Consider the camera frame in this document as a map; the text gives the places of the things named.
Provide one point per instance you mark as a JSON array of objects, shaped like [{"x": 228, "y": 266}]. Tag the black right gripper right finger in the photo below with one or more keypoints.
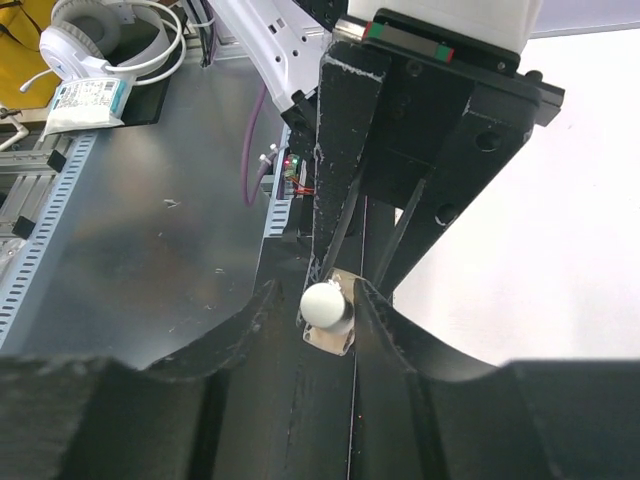
[{"x": 429, "y": 411}]

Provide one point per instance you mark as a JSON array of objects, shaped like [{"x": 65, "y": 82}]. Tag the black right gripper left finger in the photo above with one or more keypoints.
[{"x": 95, "y": 417}]

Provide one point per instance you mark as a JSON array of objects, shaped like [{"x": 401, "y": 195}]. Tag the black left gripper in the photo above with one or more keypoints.
[{"x": 422, "y": 111}]

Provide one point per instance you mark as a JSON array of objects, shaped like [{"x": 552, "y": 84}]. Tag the nail polish bottle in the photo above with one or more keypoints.
[{"x": 335, "y": 344}]

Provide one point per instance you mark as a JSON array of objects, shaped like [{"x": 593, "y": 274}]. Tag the white nail polish cap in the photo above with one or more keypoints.
[{"x": 325, "y": 307}]

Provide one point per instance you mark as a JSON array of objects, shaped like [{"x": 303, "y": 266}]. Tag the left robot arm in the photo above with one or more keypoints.
[{"x": 285, "y": 40}]

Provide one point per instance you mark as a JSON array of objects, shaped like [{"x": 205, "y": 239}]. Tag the white wipes packet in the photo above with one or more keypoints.
[{"x": 87, "y": 104}]

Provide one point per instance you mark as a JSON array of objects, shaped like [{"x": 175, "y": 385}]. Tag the white headphones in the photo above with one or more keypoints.
[{"x": 82, "y": 34}]

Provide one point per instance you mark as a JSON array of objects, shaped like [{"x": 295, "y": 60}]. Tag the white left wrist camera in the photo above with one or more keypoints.
[{"x": 507, "y": 24}]

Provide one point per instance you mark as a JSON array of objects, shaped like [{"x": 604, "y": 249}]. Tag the left white cable duct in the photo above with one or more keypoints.
[{"x": 43, "y": 183}]

